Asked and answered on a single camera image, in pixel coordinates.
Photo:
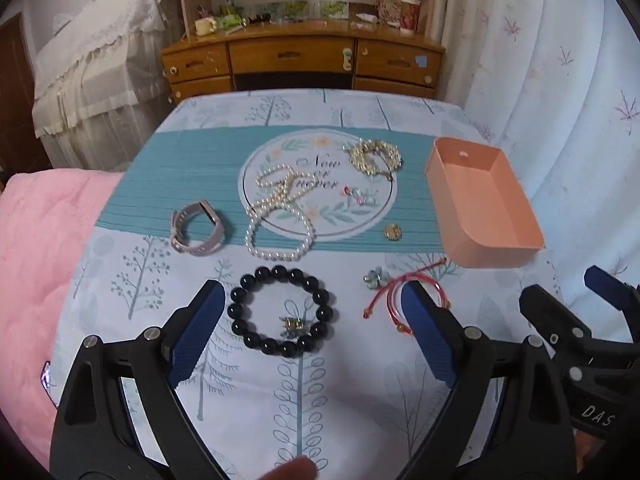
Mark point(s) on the pale yellow mug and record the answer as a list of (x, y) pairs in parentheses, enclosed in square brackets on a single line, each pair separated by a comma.
[(205, 26)]

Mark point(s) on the small wooden desk drawer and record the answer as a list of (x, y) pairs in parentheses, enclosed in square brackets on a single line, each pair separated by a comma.
[(397, 60), (200, 62), (395, 87), (202, 90)]

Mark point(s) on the blue sticker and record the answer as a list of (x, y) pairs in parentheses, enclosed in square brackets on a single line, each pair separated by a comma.
[(422, 61)]

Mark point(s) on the pink blanket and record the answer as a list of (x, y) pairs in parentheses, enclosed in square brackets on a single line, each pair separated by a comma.
[(40, 260)]

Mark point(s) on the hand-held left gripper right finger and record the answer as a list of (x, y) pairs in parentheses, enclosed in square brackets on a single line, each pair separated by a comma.
[(425, 325)]

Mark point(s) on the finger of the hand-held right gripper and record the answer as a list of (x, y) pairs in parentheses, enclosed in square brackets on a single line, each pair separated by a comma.
[(597, 279), (550, 310)]

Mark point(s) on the dark brown wooden cabinet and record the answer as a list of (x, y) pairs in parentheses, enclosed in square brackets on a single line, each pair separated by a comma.
[(15, 85)]

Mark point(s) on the floral patterned box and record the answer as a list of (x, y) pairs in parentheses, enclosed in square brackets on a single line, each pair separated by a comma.
[(388, 7)]

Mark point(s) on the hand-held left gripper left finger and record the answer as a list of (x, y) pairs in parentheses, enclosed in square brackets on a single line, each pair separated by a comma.
[(197, 325)]

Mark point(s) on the peach paper box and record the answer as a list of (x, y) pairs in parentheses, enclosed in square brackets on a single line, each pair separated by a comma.
[(490, 200)]

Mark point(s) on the pink watch band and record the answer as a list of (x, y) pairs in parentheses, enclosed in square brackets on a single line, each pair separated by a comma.
[(216, 230)]

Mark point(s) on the person's left hand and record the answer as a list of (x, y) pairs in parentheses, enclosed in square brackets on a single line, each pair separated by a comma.
[(295, 471)]

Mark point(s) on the wide wooden desk drawer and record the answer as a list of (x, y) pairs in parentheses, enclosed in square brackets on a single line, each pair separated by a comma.
[(292, 55)]

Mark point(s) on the grey flower charm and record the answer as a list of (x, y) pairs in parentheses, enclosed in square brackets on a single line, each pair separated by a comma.
[(374, 277)]

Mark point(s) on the pale figure sticker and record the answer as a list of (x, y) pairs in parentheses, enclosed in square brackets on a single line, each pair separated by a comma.
[(347, 59)]

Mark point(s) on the wooden desk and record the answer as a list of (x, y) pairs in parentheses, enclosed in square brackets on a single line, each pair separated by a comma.
[(300, 42)]

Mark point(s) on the white lace covered furniture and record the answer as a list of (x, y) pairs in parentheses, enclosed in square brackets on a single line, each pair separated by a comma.
[(100, 60)]

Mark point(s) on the round gold pendant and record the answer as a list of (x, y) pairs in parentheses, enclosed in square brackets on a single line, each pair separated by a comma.
[(392, 233)]

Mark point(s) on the white tube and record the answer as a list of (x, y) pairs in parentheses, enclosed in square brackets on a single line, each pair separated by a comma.
[(364, 21)]

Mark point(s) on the floral paper cup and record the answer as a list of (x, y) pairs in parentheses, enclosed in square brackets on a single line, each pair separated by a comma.
[(409, 14)]

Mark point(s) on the gold leaf hair clip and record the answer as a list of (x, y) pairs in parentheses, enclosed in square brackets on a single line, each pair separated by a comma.
[(362, 160)]

